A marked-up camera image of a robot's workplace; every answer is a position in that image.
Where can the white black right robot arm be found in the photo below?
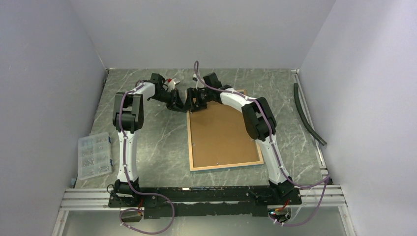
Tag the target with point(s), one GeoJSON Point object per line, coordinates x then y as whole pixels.
{"type": "Point", "coordinates": [259, 122]}

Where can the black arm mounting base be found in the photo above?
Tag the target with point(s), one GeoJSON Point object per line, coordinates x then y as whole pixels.
{"type": "Point", "coordinates": [203, 201]}

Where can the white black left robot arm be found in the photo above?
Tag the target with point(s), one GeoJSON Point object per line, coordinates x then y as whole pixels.
{"type": "Point", "coordinates": [128, 119]}

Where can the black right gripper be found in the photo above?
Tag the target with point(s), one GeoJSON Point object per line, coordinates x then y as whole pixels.
{"type": "Point", "coordinates": [189, 105]}

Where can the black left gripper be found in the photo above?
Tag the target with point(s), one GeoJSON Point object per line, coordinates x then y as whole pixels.
{"type": "Point", "coordinates": [178, 103]}

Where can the aluminium extrusion rail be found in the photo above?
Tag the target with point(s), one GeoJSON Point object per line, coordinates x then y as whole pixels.
{"type": "Point", "coordinates": [98, 198]}

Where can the clear plastic screw box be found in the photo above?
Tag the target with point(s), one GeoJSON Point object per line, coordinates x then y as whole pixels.
{"type": "Point", "coordinates": [94, 156]}

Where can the blue wooden picture frame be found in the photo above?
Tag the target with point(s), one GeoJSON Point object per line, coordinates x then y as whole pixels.
{"type": "Point", "coordinates": [224, 166]}

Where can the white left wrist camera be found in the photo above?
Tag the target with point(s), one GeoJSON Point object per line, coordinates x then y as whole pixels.
{"type": "Point", "coordinates": [171, 83]}

